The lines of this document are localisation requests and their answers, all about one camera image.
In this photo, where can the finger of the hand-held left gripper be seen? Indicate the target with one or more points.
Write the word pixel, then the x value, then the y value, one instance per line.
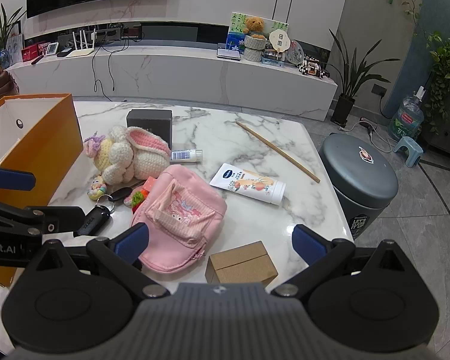
pixel 11 179
pixel 65 218

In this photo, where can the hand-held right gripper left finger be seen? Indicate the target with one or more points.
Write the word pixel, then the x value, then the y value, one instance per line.
pixel 133 242

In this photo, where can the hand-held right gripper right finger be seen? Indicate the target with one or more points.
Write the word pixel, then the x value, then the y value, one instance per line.
pixel 307 243

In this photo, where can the black car key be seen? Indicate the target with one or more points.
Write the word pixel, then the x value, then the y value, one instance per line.
pixel 95 219

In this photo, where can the red crochet strawberry charm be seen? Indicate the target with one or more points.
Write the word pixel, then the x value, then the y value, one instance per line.
pixel 136 198

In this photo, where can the orange storage box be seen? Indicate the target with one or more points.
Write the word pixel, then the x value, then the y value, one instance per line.
pixel 48 146

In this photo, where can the pink pouch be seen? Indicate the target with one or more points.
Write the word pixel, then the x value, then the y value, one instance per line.
pixel 180 210

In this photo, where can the small brown cardboard box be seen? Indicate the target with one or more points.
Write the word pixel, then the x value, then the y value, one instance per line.
pixel 243 262

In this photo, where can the white lotion tube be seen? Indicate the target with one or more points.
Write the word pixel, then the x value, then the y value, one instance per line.
pixel 247 185

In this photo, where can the crochet bunny doll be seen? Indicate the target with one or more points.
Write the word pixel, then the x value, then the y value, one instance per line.
pixel 135 157

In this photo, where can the small white tube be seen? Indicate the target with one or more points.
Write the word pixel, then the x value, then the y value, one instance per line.
pixel 185 155

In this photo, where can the grey box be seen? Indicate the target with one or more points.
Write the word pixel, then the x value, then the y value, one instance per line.
pixel 150 123

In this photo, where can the white marble desktop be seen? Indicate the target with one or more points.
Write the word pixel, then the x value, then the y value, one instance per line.
pixel 247 225

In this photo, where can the grey trash can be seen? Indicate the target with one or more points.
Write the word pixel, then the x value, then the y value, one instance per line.
pixel 360 180

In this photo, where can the wooden stick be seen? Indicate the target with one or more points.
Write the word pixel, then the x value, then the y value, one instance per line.
pixel 277 152

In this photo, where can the black remote control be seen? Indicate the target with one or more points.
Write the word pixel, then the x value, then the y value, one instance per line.
pixel 37 60

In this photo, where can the red box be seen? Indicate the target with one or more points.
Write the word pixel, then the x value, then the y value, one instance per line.
pixel 30 52

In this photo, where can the framed picture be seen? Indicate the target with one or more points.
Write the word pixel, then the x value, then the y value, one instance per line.
pixel 15 47

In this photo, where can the small white display device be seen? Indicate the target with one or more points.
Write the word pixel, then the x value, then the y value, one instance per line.
pixel 53 49

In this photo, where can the potted green plant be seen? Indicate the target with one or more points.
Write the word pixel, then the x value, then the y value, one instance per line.
pixel 345 108

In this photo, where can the blue plastic stool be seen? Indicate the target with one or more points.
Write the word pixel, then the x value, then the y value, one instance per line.
pixel 408 144

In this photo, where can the white router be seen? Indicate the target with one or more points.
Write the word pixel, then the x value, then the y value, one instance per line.
pixel 78 53

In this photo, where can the tall leafy plant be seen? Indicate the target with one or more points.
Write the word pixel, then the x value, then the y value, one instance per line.
pixel 3 30

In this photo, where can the clear water jug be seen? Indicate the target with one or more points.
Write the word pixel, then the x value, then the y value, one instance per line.
pixel 405 120

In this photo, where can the white marble TV cabinet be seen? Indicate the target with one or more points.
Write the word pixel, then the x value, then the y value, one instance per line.
pixel 172 71

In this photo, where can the black and white toy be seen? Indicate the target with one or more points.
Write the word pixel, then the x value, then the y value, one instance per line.
pixel 311 68

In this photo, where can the round printed fan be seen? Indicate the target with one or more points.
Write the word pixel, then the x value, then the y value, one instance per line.
pixel 295 50

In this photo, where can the cream paper fan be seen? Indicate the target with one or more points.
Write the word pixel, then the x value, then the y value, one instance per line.
pixel 279 39

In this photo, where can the brown teddy bear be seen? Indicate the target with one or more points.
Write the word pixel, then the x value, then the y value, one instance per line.
pixel 254 24

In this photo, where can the hanging vine plant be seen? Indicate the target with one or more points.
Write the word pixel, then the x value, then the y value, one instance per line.
pixel 446 63

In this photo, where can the green landscape picture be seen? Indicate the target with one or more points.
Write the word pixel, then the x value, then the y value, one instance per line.
pixel 235 26

